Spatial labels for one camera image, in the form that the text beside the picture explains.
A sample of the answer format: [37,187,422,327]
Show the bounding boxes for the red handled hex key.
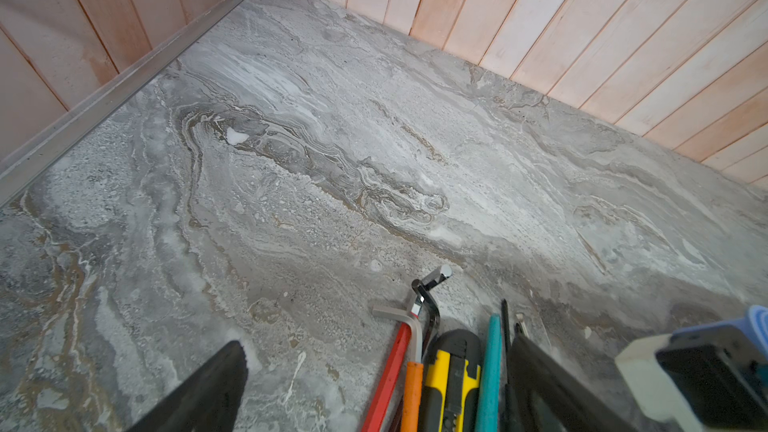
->
[362,305,424,431]

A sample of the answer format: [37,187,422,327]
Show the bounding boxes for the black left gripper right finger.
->
[507,334,634,431]

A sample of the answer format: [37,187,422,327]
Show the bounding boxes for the black hex key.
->
[411,264,453,358]

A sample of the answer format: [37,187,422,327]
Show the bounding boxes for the yellow black utility knife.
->
[418,329,482,431]

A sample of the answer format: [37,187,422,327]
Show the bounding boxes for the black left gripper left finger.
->
[130,340,248,431]

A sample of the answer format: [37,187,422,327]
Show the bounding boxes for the teal utility knife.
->
[475,314,503,432]

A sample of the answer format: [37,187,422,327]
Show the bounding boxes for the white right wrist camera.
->
[615,305,767,431]

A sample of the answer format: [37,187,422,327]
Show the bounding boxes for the left aluminium frame rail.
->
[1,0,243,205]

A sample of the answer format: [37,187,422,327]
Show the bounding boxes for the orange handled screwdriver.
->
[400,361,424,432]

